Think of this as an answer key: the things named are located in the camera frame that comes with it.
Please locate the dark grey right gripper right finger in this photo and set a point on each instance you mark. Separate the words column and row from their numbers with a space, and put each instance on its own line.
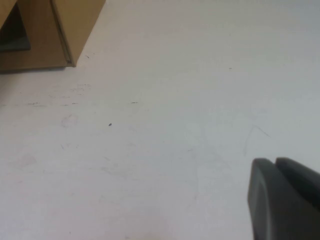
column 302, row 175

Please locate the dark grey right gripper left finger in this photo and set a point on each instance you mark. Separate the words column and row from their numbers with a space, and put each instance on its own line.
column 275, row 205

